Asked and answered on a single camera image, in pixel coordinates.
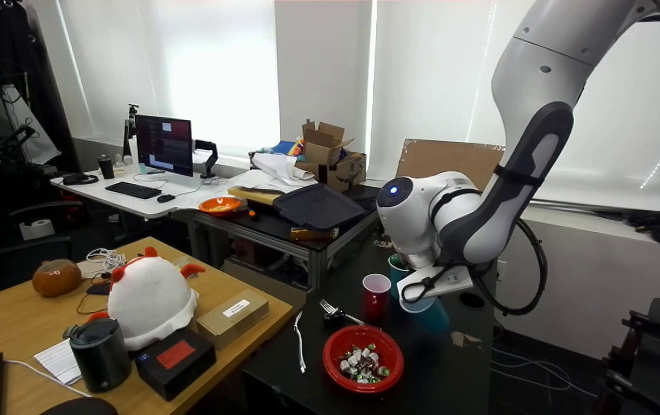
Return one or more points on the small tan cardboard box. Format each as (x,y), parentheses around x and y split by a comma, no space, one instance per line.
(228,311)

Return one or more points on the dark office chair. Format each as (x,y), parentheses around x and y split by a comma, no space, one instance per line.
(7,232)

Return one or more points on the white plush chicken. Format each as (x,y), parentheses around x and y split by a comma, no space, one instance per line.
(148,300)

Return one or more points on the wooden desk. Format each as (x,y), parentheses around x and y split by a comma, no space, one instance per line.
(7,323)

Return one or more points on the black metal table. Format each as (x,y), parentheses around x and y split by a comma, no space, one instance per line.
(268,232)

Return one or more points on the red plastic bowl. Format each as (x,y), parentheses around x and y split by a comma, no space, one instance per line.
(362,334)

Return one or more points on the black computer monitor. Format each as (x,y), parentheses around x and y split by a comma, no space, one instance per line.
(164,146)

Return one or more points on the black tumbler cup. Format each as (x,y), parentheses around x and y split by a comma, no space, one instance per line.
(107,166)

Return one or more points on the red plastic cup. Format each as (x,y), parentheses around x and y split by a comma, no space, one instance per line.
(376,296)

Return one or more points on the white office desk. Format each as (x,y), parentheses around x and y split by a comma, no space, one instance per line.
(191,197)

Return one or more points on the open cardboard box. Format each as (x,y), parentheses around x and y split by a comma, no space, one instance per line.
(330,158)

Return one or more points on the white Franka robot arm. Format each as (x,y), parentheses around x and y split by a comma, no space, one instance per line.
(562,60)

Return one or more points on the black cylindrical speaker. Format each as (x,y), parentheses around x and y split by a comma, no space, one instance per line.
(99,353)

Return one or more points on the candies pile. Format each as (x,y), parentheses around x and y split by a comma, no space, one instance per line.
(366,365)

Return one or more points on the black computer mouse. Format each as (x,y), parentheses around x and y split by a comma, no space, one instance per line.
(164,198)

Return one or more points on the silver metal fork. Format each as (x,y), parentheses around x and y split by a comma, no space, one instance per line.
(337,311)

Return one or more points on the brown toy football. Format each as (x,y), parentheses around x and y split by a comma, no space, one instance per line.
(55,277)

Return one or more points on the black chair with red trim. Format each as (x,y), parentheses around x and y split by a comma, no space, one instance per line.
(653,360)

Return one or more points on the black headphones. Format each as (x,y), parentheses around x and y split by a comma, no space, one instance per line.
(79,179)

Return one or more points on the white crumpled paper pile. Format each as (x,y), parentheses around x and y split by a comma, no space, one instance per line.
(279,169)

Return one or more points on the white paper sheet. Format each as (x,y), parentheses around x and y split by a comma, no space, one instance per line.
(55,360)

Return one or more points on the black box with red label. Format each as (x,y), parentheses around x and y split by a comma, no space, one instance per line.
(175,360)

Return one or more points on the clear glass jar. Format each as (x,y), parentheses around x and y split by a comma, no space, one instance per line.
(103,263)

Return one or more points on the dark blue bin lid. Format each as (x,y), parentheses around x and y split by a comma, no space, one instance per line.
(318,207)

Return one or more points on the orange bowl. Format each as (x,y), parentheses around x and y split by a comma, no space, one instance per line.
(223,206)

